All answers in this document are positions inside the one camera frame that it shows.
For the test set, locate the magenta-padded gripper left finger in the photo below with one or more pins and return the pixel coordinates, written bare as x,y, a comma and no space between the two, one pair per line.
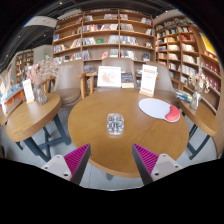
76,159

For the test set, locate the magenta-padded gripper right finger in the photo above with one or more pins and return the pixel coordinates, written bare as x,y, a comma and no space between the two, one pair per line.
146,159

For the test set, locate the transparent computer mouse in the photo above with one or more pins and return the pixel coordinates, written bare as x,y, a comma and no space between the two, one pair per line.
115,124

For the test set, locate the white mouse pad red rest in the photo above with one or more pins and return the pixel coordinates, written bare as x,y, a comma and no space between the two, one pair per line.
155,107

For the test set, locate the round wooden side table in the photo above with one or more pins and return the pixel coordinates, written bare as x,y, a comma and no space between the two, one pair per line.
31,116

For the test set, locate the wooden table with dark legs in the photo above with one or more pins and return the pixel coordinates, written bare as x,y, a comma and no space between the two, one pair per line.
200,116

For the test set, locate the stack of colourful books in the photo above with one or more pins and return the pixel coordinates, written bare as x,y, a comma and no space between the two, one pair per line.
184,95

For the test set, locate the glass vase with pink flowers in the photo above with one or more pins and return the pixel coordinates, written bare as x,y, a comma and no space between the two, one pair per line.
40,91

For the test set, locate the glass vase with dried flowers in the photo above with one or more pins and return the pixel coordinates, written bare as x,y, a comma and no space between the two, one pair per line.
195,100

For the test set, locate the beige chair with brown seat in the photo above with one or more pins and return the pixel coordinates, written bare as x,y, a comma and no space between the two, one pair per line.
68,80

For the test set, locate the white sign on wooden base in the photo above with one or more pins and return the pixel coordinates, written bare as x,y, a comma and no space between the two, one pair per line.
148,79

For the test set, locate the dark cover book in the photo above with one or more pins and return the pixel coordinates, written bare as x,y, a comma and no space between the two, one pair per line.
127,80

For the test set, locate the small white table sign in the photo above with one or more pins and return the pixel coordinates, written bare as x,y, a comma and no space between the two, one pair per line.
28,90

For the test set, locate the grey chair with brown seat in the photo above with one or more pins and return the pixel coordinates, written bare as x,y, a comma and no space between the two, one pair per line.
165,76

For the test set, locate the white framed floral picture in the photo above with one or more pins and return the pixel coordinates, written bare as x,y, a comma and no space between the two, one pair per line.
109,76

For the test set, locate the book display table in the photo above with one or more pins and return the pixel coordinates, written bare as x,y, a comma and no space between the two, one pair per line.
11,90

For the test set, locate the beige armchair with wooden arms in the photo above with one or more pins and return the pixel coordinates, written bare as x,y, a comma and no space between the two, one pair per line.
113,62

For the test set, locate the small distant bookshelf unit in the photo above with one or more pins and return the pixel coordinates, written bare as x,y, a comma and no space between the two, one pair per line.
25,63

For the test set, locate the curved wooden bookshelf unit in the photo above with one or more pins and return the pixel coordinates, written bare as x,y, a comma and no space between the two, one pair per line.
183,50

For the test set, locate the wide wooden bookshelf unit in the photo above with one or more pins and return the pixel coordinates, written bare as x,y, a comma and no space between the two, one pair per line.
100,33

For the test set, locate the wooden frame chair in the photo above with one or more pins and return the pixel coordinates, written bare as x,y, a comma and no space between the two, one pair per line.
50,83

